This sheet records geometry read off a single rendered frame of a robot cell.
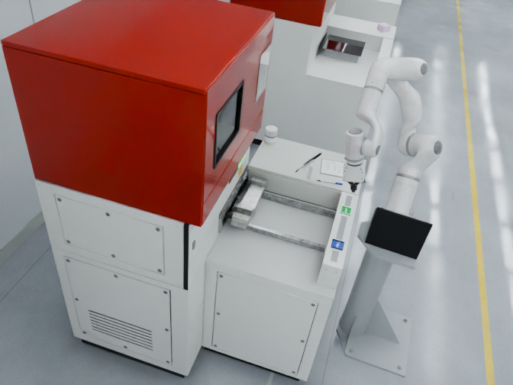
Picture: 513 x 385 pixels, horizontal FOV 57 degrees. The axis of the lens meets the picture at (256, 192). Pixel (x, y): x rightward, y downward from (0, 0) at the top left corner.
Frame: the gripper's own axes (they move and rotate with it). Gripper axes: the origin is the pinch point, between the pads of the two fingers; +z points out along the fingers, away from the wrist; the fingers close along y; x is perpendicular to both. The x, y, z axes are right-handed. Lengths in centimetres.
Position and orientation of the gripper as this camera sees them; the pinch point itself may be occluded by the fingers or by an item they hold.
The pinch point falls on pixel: (353, 187)
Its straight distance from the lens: 236.3
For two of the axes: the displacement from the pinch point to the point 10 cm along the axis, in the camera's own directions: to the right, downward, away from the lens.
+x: 2.9, -5.9, 7.5
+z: 1.0, 8.0, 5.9
